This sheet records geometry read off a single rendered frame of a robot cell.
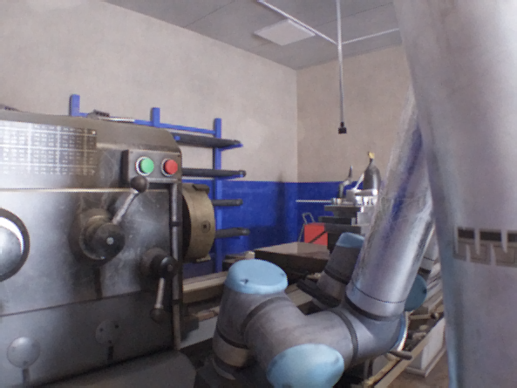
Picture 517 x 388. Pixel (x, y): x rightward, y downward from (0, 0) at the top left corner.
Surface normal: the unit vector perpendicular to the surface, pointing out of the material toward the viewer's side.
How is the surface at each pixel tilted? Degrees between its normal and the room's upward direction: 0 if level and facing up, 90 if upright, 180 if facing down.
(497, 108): 86
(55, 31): 90
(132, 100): 90
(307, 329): 25
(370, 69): 90
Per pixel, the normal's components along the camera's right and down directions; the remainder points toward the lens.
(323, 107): -0.68, 0.00
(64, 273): 0.73, 0.00
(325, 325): 0.29, -0.83
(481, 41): -0.51, -0.07
